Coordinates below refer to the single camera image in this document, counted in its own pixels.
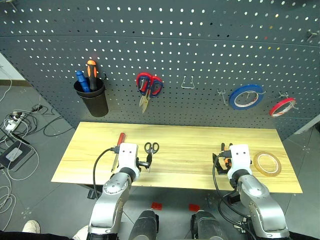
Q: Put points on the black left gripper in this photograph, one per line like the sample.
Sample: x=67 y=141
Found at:
x=139 y=163

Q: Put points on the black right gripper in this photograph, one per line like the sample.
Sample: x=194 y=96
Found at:
x=222 y=172

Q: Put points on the black scissors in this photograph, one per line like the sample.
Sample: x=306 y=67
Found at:
x=150 y=156

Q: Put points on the orange and black pliers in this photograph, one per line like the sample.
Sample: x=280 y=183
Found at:
x=226 y=163

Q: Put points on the clear tan tape roll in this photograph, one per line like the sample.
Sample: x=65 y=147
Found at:
x=257 y=166

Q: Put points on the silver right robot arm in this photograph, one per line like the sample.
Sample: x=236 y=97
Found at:
x=257 y=197

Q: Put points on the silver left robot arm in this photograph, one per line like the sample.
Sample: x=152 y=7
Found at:
x=115 y=190

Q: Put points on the dark grey perforated pegboard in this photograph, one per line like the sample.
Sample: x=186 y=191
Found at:
x=175 y=45

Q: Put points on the dark rounded shape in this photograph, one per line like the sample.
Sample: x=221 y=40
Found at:
x=145 y=225
x=207 y=225

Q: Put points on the metal double peg hook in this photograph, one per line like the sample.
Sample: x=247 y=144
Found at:
x=283 y=95
x=222 y=94

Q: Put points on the blue tape roll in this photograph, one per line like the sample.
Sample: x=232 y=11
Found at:
x=235 y=96

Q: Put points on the black cup holder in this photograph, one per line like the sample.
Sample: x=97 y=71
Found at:
x=95 y=102

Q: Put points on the red tape roll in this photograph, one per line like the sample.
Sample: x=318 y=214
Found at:
x=277 y=108

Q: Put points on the red and blue scissors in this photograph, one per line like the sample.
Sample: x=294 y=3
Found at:
x=143 y=77

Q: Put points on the white shoe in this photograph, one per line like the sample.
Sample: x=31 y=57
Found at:
x=31 y=226
x=80 y=231

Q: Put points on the orange and black screwdriver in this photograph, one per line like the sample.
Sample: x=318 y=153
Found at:
x=92 y=72

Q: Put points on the black flat floor box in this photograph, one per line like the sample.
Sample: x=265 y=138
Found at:
x=15 y=155

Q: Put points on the white power strip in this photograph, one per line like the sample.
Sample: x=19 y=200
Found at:
x=11 y=125

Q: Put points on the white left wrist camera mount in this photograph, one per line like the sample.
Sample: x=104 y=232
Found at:
x=127 y=155

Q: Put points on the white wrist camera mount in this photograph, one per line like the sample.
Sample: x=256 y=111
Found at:
x=240 y=157
x=127 y=155

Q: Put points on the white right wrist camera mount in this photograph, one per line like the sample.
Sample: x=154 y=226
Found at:
x=240 y=157

